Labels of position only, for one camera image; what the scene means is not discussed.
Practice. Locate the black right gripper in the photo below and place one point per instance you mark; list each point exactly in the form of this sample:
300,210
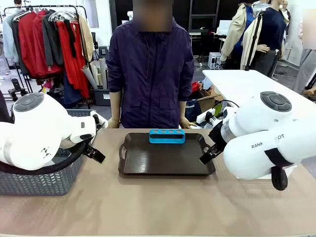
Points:
216,135

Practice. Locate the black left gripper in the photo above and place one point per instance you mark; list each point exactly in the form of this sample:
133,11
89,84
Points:
89,148

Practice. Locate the person's right forearm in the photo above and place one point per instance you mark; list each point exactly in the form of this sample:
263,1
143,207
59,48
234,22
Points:
115,106

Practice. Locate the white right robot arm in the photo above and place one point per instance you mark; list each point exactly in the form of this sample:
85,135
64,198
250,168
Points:
259,153

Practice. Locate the person's left forearm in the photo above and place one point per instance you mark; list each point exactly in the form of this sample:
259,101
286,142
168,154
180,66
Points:
183,109

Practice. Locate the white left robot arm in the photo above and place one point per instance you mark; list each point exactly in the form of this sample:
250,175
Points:
37,128

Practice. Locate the person's right hand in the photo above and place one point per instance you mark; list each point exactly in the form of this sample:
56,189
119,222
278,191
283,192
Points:
114,123

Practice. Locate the person's left hand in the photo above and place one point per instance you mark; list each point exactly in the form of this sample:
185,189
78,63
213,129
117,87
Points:
185,123

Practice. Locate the white power strip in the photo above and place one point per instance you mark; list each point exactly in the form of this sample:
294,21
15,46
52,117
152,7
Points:
206,117

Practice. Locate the blue test tube rack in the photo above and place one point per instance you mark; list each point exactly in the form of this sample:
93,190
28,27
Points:
166,139

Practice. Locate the dark brown plastic tray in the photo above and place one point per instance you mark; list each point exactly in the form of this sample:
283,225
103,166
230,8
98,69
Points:
160,160

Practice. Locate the brown cardboard box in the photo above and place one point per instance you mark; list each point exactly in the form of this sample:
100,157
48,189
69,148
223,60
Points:
207,100

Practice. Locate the grey storage bin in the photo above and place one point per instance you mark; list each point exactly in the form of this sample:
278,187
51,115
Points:
101,96

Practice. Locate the grey plastic basket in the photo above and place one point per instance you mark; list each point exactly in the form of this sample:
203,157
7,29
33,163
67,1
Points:
37,184

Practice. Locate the white table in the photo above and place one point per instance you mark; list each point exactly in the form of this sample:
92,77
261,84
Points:
242,84

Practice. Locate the rolled paper bundle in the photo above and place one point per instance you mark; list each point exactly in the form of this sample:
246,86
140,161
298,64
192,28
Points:
97,74

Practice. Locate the red hanging dress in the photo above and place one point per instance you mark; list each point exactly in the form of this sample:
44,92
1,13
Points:
74,71

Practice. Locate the person in purple jacket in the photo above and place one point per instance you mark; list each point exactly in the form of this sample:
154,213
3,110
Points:
150,74

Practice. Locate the white computer case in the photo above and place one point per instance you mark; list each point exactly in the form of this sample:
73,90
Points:
214,60

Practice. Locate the beige hanging garment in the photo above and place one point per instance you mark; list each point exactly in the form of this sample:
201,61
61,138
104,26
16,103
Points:
87,37

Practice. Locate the mannequin in beige coat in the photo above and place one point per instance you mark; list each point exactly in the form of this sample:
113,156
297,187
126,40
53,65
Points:
237,37

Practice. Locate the dark grey hanging garment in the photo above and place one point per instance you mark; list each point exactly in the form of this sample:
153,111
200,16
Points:
53,39

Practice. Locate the red hanging jacket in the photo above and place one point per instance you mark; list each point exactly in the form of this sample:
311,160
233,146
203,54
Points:
32,44

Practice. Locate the blurred person in grey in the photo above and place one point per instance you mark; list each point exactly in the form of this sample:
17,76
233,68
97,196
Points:
307,64

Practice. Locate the mannequin in navy top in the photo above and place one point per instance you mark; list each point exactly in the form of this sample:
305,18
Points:
270,32

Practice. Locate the black metal clothes rack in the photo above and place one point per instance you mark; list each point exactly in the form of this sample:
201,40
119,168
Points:
82,10

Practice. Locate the light grey hanging garment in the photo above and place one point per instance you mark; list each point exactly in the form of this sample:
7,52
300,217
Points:
8,39

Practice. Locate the black camera stand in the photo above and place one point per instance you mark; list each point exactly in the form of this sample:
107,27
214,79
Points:
16,90

